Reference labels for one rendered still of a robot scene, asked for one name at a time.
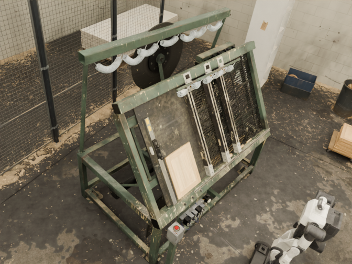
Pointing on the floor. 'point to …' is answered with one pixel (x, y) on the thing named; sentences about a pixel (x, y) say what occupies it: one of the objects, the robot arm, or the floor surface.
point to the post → (171, 253)
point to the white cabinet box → (267, 32)
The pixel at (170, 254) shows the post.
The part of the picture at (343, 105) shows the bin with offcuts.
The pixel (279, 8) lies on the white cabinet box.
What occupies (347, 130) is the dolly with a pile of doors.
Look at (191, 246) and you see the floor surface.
